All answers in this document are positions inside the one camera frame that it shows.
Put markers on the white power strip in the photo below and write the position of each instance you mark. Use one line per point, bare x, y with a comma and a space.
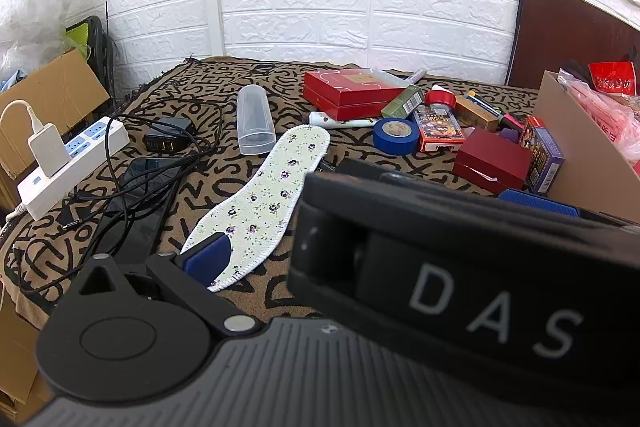
80, 157

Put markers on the clear plastic case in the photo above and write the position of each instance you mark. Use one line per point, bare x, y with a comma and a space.
255, 122

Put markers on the black multi-port charger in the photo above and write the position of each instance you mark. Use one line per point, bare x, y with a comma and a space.
167, 134

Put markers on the blue tape roll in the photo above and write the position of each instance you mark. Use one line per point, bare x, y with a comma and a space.
385, 143

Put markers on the red snack packet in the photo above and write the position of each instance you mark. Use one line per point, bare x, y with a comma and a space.
612, 79

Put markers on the white cream tube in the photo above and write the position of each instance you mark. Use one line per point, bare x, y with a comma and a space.
340, 122

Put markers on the white charger plug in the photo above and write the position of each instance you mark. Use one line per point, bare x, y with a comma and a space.
47, 149

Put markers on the large red gift box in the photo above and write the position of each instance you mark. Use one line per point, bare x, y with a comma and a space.
350, 94

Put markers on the olive green small box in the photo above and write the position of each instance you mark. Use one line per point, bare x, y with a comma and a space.
402, 103

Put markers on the black phone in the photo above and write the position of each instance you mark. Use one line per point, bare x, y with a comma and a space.
145, 202

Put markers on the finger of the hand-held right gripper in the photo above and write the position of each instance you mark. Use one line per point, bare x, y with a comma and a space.
540, 204

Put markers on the playing card box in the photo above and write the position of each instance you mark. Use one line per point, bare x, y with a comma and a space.
545, 157
437, 127

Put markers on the folded cardboard box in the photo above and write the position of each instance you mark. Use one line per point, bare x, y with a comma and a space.
55, 92

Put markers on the dark red small box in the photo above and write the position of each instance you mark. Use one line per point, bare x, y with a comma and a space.
495, 157

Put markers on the green plastic item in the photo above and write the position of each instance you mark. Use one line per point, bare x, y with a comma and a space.
80, 37

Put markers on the cardboard piece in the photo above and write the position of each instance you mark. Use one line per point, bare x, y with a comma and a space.
15, 357

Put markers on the white plastic bag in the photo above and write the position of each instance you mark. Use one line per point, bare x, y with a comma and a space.
30, 2

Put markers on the brown gold small box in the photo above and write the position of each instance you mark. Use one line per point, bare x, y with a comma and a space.
472, 114

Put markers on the purple small object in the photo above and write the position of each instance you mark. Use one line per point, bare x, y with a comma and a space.
510, 136

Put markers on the blue yellow pen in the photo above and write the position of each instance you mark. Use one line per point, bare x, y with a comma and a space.
482, 102

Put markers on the black pink small object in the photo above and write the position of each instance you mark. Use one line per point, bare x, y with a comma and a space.
511, 121

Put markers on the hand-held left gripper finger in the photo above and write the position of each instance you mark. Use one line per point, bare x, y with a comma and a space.
210, 257

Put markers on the brown patterned blanket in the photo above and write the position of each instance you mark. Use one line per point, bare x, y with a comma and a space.
215, 177

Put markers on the white floral shoe insole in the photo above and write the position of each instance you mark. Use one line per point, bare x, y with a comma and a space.
270, 187

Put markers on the dark brown board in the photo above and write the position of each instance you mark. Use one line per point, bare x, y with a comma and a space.
560, 37

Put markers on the cardboard box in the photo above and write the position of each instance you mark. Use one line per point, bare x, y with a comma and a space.
55, 92
585, 157

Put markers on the black mesh rack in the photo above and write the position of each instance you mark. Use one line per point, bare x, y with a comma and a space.
99, 42

